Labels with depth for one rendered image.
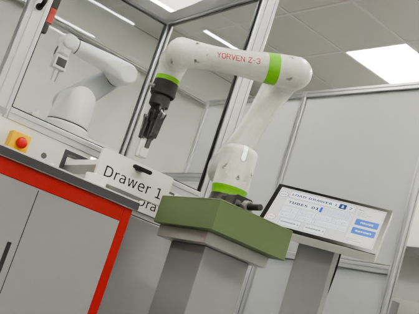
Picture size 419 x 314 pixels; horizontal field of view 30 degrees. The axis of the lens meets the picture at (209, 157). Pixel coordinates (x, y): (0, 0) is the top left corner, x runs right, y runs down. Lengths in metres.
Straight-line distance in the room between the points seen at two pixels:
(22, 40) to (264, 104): 0.91
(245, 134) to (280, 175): 1.82
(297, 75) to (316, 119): 1.88
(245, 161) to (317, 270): 0.82
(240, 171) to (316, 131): 2.01
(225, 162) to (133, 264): 0.62
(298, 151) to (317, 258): 1.43
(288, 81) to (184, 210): 0.62
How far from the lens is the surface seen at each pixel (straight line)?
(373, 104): 4.41
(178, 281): 2.59
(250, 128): 2.89
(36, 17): 2.90
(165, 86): 2.81
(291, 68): 2.80
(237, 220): 2.48
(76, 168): 2.78
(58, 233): 2.24
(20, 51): 2.86
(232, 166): 2.66
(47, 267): 2.24
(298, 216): 3.35
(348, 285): 4.06
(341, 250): 3.24
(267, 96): 2.94
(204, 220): 2.46
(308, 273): 3.33
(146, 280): 3.07
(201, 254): 2.54
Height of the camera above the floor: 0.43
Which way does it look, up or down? 13 degrees up
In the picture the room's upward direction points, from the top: 18 degrees clockwise
